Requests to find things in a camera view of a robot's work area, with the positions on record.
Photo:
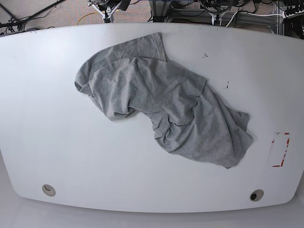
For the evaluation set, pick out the grey T-shirt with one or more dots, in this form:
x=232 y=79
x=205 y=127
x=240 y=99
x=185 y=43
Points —
x=188 y=118

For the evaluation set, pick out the red tape rectangle marking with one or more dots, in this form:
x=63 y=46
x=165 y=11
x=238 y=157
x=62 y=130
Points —
x=279 y=146

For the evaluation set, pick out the black tripod on floor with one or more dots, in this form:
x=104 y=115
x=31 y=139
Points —
x=17 y=25

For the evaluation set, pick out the white power strip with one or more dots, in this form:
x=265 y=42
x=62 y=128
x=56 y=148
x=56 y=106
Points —
x=293 y=12

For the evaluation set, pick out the aluminium frame stand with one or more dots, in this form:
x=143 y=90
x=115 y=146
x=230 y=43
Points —
x=159 y=9

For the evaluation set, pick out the left table cable grommet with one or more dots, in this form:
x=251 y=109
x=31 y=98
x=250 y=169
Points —
x=48 y=190

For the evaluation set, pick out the table cable grommet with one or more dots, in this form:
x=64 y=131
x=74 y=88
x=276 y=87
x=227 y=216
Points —
x=48 y=190
x=256 y=195

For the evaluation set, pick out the right table cable grommet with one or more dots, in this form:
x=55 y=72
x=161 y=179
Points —
x=256 y=195

